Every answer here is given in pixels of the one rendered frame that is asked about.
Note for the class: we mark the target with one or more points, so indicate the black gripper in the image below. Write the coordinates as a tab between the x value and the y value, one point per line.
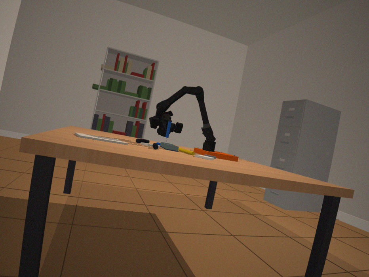
177	128

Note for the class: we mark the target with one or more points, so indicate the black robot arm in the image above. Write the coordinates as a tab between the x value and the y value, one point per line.
209	144

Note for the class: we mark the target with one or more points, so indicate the letter keyboard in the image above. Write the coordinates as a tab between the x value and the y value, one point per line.
169	146

